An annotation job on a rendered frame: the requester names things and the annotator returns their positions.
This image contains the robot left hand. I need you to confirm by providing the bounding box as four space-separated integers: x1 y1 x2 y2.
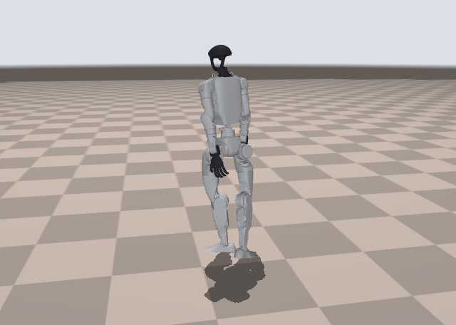
209 145 229 177

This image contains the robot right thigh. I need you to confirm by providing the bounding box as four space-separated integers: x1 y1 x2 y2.
234 143 253 208

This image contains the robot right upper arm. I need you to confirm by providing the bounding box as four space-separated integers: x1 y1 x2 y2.
239 78 250 118

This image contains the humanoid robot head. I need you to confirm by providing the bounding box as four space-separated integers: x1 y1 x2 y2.
208 45 232 77

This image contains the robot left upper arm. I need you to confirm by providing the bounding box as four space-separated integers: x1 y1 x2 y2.
197 79 214 122

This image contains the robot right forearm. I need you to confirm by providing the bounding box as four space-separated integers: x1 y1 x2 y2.
239 114 251 143

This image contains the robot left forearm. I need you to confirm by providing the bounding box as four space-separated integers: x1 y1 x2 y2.
200 113 219 154

